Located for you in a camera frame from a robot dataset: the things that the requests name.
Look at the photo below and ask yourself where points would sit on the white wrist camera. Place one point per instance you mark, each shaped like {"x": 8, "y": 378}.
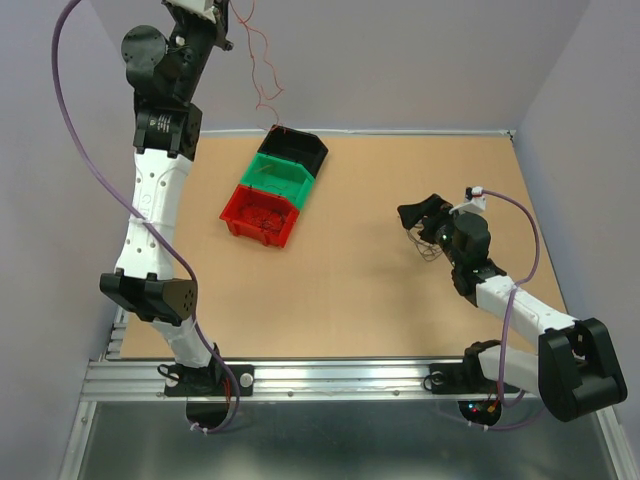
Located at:
{"x": 474, "y": 202}
{"x": 205, "y": 9}

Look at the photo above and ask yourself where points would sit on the black plastic bin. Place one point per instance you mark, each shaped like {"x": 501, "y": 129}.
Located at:
{"x": 295, "y": 146}

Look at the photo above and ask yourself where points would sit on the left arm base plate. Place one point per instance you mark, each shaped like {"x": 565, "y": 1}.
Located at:
{"x": 240, "y": 380}

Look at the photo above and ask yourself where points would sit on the green plastic bin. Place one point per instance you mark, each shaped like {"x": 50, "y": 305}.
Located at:
{"x": 279, "y": 177}

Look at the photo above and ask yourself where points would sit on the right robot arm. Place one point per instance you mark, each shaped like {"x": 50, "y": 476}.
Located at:
{"x": 569, "y": 364}

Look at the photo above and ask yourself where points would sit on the red plastic bin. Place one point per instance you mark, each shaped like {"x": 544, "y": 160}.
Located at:
{"x": 260, "y": 216}

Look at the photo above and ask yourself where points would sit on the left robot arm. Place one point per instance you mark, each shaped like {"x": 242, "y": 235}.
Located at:
{"x": 164, "y": 72}

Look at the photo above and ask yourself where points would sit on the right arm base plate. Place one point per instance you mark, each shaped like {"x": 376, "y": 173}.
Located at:
{"x": 457, "y": 378}

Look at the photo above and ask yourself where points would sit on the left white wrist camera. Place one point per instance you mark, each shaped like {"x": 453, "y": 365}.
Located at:
{"x": 205, "y": 9}

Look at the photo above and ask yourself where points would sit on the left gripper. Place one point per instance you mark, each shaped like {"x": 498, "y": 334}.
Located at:
{"x": 221, "y": 24}

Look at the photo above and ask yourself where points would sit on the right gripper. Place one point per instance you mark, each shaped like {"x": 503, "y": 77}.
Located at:
{"x": 412, "y": 213}

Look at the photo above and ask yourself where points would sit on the aluminium mounting rail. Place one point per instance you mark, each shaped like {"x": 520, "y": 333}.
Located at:
{"x": 273, "y": 381}

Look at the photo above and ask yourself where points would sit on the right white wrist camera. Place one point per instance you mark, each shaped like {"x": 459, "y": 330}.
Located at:
{"x": 474, "y": 202}

